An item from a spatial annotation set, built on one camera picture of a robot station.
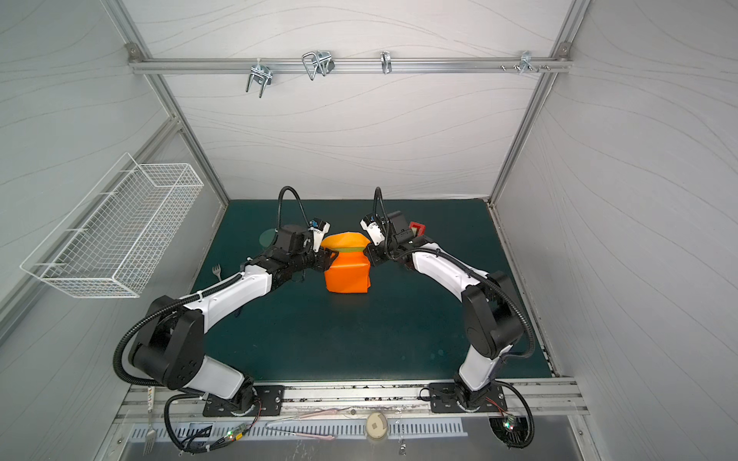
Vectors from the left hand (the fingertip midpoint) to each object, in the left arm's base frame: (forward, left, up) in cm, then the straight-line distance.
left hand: (329, 251), depth 88 cm
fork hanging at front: (-46, +39, -14) cm, 62 cm away
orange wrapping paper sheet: (-5, -6, -4) cm, 9 cm away
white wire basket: (-10, +49, +18) cm, 53 cm away
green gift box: (+1, -6, 0) cm, 6 cm away
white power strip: (-39, +43, -13) cm, 59 cm away
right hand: (+2, -12, -1) cm, 12 cm away
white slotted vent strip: (-45, +13, -15) cm, 49 cm away
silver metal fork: (0, +41, -13) cm, 43 cm away
